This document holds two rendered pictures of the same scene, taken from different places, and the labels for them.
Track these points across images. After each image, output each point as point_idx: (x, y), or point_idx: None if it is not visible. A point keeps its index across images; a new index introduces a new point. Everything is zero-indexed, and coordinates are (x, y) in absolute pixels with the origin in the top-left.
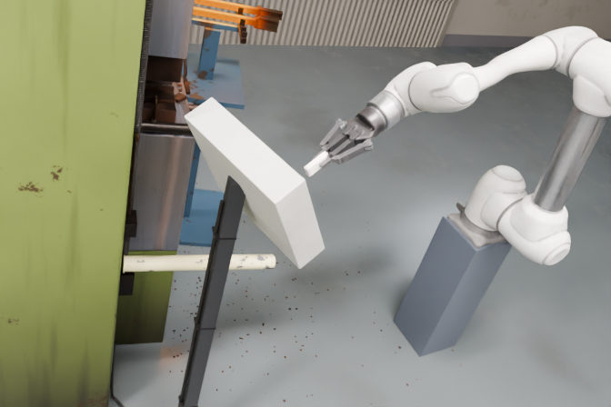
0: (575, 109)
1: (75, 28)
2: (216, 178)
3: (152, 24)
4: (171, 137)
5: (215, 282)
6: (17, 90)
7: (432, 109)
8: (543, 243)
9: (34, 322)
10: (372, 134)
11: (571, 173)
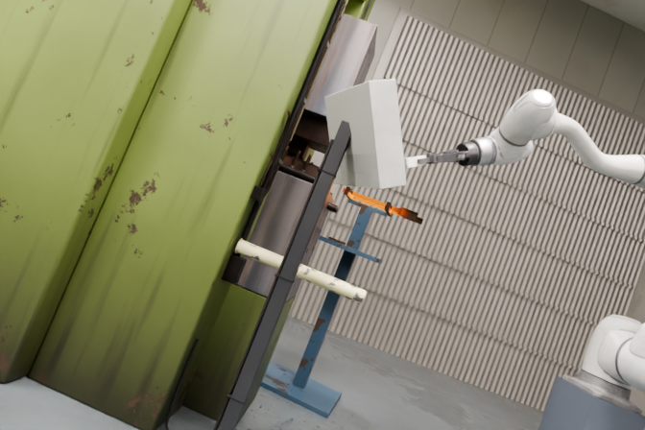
0: None
1: (278, 24)
2: None
3: (323, 91)
4: (311, 184)
5: (306, 219)
6: (231, 55)
7: (515, 126)
8: None
9: (151, 261)
10: (465, 152)
11: None
